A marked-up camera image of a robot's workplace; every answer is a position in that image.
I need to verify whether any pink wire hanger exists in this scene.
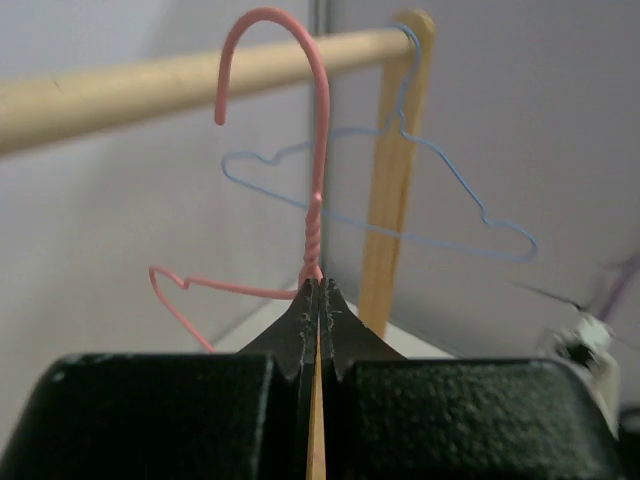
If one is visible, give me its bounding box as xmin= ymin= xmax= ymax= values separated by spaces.
xmin=149 ymin=6 xmax=330 ymax=352

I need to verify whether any wooden clothes rack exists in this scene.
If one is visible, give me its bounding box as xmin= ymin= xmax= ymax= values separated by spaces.
xmin=0 ymin=8 xmax=436 ymax=480

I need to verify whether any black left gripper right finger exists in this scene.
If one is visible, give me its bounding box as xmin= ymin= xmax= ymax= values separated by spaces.
xmin=318 ymin=278 xmax=405 ymax=479

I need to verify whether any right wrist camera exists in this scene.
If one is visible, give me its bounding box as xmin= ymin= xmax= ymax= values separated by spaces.
xmin=537 ymin=311 xmax=621 ymax=437

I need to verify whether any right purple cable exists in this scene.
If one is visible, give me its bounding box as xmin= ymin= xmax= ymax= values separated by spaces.
xmin=597 ymin=254 xmax=640 ymax=321

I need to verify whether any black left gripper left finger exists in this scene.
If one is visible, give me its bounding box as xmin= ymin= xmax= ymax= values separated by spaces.
xmin=239 ymin=279 xmax=320 ymax=479

